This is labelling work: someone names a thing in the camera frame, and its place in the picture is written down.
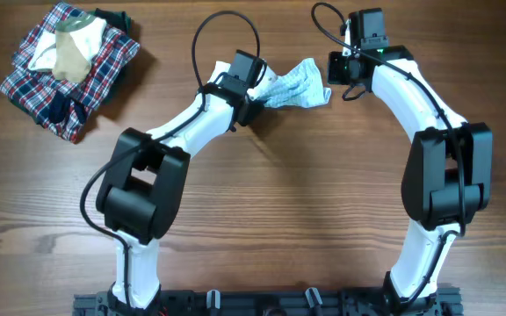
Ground light blue striped shorts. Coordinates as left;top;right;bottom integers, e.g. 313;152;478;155
204;54;331;109

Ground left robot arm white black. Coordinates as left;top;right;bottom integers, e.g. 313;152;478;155
96;51;269;315

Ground dark green folded garment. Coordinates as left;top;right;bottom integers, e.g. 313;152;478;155
90;8;132;34

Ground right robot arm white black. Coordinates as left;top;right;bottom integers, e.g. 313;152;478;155
328;8;493;312

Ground tan sock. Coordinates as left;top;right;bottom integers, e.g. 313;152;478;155
52;32;91;83

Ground navy blue sock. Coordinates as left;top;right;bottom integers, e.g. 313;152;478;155
48;92;88;125

